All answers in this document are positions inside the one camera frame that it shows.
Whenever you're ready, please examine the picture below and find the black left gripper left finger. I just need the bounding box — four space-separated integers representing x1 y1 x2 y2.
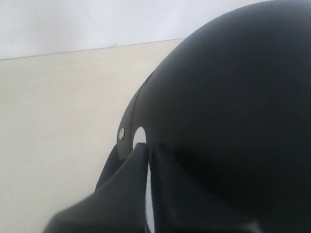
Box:
44 143 149 233

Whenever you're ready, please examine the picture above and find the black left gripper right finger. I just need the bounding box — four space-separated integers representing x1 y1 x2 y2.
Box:
152 144 262 233

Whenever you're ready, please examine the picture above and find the black helmet with tinted visor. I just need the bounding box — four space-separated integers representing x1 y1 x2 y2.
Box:
94 0 311 233

